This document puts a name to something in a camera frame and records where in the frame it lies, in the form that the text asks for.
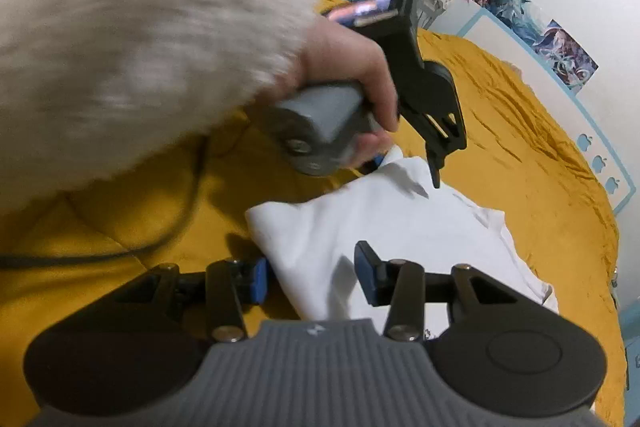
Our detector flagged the person's left forearm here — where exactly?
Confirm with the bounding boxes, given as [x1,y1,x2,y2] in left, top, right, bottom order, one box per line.
[0,0,326,218]

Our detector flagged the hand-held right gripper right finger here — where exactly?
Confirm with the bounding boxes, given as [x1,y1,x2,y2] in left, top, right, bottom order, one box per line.
[354,241,521,343]

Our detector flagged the black cable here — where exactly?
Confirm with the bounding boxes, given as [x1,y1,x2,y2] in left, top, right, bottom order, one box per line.
[0,127,251,269]

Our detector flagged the blue white wall poster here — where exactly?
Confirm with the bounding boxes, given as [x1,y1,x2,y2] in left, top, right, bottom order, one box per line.
[534,19,599,92]

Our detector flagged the blue nightstand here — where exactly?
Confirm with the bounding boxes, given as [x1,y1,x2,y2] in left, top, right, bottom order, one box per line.
[611,267,640,413]

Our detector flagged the grey trolley cart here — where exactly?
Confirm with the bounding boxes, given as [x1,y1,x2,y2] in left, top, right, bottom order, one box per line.
[415,0,457,30]

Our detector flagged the yellow bedspread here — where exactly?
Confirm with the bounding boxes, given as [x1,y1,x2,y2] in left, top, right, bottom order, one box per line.
[0,0,626,427]

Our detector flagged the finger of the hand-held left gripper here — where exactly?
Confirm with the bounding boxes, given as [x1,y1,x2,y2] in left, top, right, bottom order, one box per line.
[404,106,469,188]
[361,151,390,174]

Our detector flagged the person's left hand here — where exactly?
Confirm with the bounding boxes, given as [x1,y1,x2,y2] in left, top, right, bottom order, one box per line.
[299,18,402,160]

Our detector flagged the teal wall poster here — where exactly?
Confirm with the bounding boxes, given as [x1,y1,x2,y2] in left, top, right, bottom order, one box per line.
[487,0,547,34]

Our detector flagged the white long-sleeve sweatshirt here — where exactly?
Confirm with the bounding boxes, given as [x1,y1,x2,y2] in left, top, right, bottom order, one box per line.
[245,146,560,338]

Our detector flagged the white headboard with blue apples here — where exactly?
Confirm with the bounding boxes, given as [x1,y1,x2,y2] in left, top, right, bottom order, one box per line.
[457,7,637,216]

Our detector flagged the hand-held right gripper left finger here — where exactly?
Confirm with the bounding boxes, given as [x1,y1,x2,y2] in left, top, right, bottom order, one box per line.
[107,257,271,344]

